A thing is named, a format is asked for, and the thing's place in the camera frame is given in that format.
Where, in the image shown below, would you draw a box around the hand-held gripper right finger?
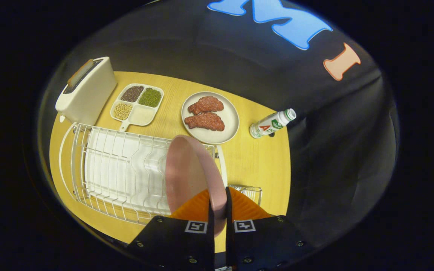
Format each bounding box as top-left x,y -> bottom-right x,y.
225,186 -> 313,271

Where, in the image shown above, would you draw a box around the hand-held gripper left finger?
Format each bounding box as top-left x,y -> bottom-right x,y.
127,188 -> 215,271

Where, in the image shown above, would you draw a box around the wire cutlery basket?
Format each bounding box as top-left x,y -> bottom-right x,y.
228,184 -> 263,206

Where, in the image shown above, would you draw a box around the pink plate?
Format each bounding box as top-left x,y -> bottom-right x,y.
165,135 -> 228,237

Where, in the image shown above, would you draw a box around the white wire dish rack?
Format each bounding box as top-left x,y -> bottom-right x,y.
59,122 -> 228,225

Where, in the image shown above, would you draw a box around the beige round plate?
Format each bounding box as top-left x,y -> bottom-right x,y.
181,91 -> 240,145

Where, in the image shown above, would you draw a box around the white drink bottle green cap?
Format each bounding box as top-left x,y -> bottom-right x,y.
249,108 -> 297,139

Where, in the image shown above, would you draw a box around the black backdrop cloth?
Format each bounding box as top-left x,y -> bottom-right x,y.
38,0 -> 400,249

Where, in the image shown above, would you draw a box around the green mung beans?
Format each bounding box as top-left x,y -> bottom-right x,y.
139,88 -> 162,108

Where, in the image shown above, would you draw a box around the yellow soybeans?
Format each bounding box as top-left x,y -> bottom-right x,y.
113,103 -> 133,120

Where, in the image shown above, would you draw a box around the dark brown beans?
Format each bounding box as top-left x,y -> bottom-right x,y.
121,86 -> 144,103

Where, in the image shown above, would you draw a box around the white toaster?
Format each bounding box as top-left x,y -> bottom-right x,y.
55,57 -> 118,126

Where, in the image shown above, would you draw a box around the brown toast slice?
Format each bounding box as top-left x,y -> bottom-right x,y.
67,59 -> 94,88

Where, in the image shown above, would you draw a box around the beige divided tray with handle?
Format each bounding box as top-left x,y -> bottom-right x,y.
110,83 -> 164,131

